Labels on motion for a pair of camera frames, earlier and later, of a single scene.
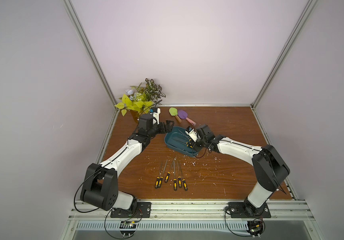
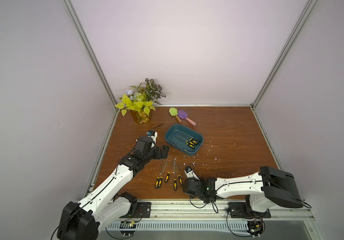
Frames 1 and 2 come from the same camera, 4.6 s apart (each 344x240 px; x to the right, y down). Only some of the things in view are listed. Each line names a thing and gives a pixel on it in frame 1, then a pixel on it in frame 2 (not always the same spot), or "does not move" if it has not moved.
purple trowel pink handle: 183,114 does not move
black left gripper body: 154,130 → 152,153
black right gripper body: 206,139 → 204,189
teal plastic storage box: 178,140 does not move
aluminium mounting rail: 209,211 does not move
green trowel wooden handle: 173,111 does not move
